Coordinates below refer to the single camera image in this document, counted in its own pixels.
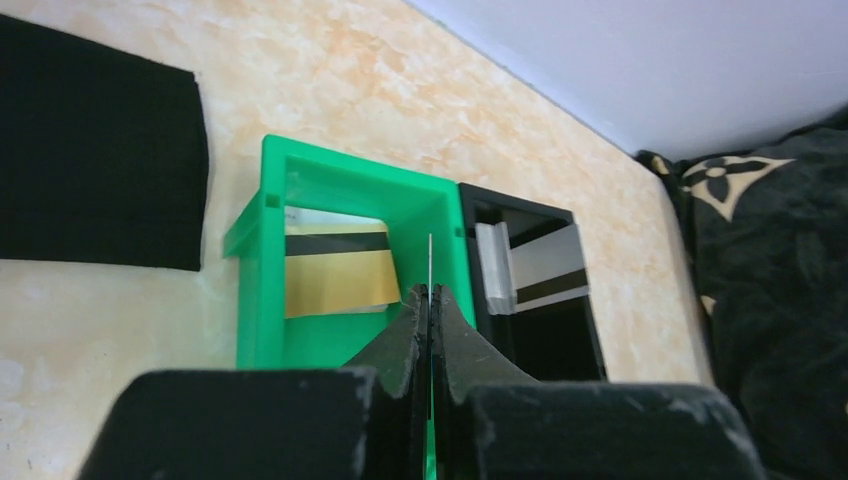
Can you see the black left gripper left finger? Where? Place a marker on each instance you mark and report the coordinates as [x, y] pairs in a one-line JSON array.
[[363, 420]]

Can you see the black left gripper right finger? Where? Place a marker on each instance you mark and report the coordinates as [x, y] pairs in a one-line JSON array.
[[494, 421]]

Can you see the gold card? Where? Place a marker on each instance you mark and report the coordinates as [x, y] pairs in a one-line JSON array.
[[338, 272]]

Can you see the grey card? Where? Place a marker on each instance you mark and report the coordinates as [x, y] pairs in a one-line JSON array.
[[430, 268]]

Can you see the card stack in green bin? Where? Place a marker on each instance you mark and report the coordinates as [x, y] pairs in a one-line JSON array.
[[331, 218]]

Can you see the black plastic bin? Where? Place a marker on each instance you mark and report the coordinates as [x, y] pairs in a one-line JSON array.
[[558, 342]]

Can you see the green plastic bin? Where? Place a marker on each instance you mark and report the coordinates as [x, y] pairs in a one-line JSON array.
[[412, 204]]

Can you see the black floral blanket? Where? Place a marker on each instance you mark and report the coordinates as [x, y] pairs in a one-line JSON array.
[[765, 233]]

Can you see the black cloth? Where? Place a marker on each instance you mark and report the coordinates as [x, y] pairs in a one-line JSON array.
[[104, 154]]

